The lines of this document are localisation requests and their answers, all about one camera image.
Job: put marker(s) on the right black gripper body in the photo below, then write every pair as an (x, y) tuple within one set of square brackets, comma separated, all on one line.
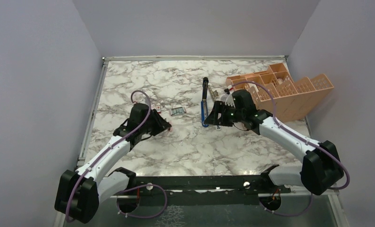
[(241, 115)]

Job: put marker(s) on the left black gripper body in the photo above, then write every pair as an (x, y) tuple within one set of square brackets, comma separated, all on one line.
[(147, 127)]

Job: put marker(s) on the staple box tray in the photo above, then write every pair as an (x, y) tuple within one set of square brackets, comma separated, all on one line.
[(177, 111)]

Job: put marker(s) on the blue stapler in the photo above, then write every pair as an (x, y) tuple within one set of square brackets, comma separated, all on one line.
[(204, 108)]

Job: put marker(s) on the red white staple box sleeve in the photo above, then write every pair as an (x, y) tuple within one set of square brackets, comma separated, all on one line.
[(157, 109)]

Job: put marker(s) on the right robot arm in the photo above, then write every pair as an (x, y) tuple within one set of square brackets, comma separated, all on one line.
[(319, 169)]

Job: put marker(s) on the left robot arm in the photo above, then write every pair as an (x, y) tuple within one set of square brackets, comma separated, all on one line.
[(124, 138)]

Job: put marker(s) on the peach plastic desk organizer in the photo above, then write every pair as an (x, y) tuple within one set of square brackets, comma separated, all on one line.
[(294, 99)]

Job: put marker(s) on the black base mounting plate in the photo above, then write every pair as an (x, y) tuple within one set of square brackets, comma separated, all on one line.
[(156, 197)]

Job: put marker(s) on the aluminium front frame rail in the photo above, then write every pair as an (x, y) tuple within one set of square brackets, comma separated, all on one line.
[(118, 182)]

